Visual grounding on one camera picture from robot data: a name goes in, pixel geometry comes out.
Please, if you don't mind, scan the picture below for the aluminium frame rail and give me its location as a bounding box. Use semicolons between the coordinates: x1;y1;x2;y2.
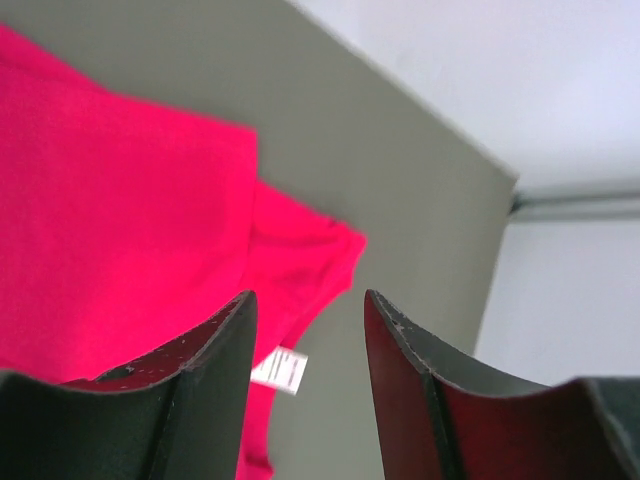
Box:
509;192;639;223

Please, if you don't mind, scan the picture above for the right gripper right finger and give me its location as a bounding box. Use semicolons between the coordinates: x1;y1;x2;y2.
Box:
364;290;639;479

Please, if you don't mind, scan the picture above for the red t shirt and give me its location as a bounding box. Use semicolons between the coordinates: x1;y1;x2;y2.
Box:
1;27;366;479

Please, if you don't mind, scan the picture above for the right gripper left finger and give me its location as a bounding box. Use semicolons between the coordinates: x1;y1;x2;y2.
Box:
1;291;257;479

